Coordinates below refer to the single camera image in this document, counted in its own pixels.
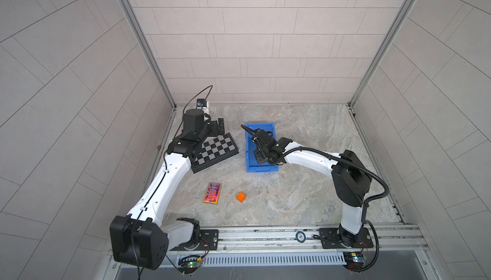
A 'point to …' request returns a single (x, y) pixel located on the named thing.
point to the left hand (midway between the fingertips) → (216, 116)
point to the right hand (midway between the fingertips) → (259, 154)
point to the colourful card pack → (212, 194)
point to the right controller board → (355, 261)
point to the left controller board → (189, 263)
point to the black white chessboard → (214, 149)
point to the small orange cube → (241, 197)
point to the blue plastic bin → (252, 164)
